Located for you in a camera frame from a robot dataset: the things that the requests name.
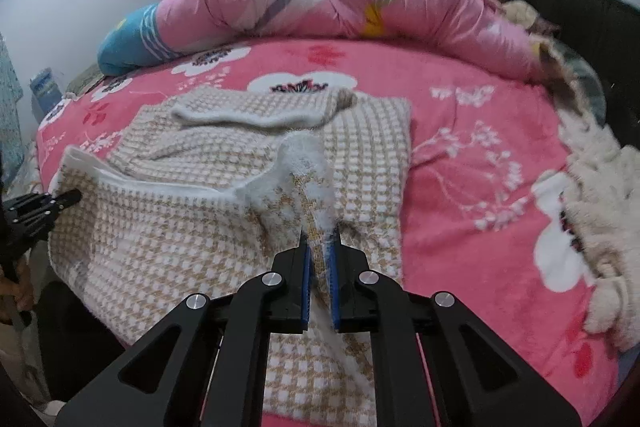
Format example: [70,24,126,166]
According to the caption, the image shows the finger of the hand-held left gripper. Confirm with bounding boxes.
[27,188,83,220]

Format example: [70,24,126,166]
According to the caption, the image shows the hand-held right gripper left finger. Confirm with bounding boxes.
[54,232,312,427]

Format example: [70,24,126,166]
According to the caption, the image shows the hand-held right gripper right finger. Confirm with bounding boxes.
[330,227,583,427]

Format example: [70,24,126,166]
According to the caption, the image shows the beige houndstooth knit coat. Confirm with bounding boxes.
[47,87,414,418]

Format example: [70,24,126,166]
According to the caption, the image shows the person's left hand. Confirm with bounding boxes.
[0,264,35,325]

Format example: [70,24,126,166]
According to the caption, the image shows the blue patterned hanging cloth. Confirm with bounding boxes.
[0,34,25,180]

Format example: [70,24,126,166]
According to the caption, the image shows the blue water bottle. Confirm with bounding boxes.
[30,68,63,112]

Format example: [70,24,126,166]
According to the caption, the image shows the green patterned cloth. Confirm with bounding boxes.
[66,64,105,94]

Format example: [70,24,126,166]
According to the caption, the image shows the pink floral bed sheet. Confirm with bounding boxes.
[35,37,621,427]

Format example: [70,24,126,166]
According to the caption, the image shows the cream fluffy blanket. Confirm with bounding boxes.
[557,107,640,352]

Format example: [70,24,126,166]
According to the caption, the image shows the pink and blue quilt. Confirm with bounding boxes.
[97,0,556,80]

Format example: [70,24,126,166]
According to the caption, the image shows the black sofa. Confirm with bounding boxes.
[520,0,640,148]

